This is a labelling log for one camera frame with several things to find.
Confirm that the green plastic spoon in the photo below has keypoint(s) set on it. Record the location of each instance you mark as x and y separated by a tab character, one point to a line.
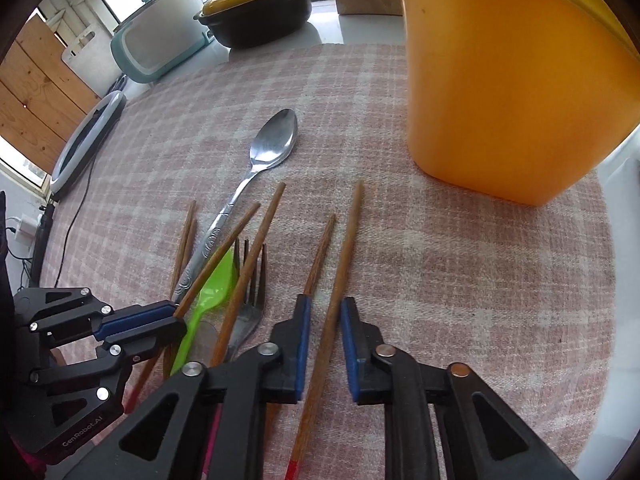
201	334

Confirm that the metal spoon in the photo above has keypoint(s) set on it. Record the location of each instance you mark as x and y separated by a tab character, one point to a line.
271	146

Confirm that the brown wooden plank panel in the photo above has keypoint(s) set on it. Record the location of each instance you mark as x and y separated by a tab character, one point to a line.
42	99

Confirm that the white cutting board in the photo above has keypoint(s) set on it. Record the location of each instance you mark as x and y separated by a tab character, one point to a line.
89	56

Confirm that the white teal canister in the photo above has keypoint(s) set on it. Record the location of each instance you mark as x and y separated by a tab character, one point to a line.
158	37

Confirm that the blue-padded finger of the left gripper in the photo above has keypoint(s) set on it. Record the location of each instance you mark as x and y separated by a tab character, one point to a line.
136	332

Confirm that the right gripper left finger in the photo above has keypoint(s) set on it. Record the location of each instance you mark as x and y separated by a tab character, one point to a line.
208	422

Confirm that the metal fork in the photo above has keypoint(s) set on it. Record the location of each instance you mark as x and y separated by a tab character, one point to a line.
252	310

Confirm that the white power adapter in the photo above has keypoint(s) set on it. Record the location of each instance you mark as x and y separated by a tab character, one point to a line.
25	229

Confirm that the wooden chopstick red tip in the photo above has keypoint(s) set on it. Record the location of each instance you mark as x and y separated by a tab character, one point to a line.
324	353

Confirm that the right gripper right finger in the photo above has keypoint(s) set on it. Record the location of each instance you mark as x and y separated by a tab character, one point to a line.
439	422

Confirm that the orange plastic utensil holder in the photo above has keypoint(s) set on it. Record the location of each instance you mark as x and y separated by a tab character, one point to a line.
518	99

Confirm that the black pot yellow lid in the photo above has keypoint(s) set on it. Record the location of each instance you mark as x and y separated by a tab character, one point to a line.
244	24

